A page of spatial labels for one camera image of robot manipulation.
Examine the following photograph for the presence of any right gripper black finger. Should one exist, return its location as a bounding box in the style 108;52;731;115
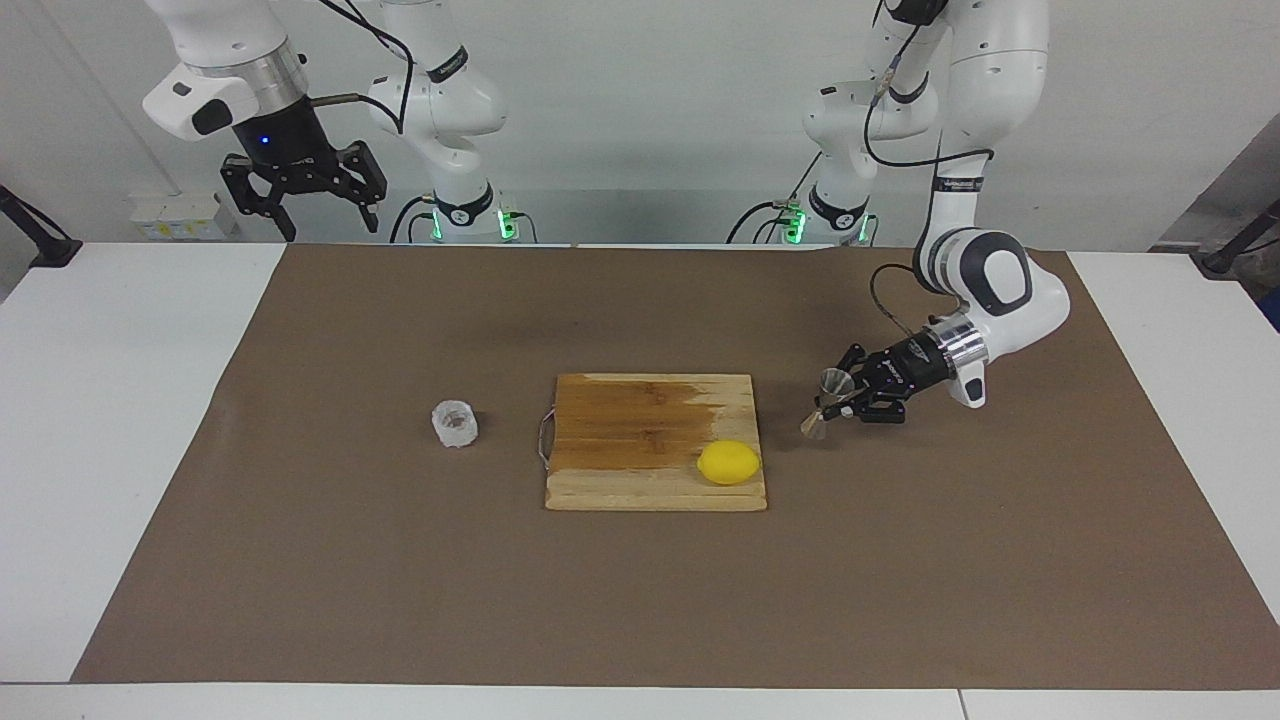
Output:
220;153;298;244
335;140;389;235

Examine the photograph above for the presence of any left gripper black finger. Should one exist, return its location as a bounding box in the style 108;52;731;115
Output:
830;385;911;426
838;343;894;386

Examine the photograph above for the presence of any steel double jigger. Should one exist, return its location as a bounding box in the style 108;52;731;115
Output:
800;368;857;441

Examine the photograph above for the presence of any clear textured glass cup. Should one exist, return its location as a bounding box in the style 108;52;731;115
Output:
431;399;479;450

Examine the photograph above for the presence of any white power strip box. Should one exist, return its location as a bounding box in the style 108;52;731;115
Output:
130;193;239;241

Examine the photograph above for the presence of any yellow lemon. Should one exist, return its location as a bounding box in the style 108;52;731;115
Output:
696;439;763;487

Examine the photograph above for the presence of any wooden cutting board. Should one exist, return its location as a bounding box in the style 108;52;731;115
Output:
537;373;769;513

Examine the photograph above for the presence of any brown paper table mat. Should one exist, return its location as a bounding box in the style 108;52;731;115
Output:
70;243;1280;691

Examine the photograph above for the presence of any black right base cable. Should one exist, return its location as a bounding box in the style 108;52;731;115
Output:
388;195;433;244

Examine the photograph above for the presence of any black base cable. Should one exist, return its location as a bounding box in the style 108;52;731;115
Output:
388;195;433;244
727;198;801;245

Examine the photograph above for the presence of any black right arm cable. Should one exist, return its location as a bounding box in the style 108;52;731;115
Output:
308;0;416;136

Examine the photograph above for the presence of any black left base cable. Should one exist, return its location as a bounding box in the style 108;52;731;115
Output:
727;198;801;245

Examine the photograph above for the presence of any black camera stand clamp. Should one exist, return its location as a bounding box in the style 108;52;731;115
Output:
1200;198;1280;278
0;185;83;268

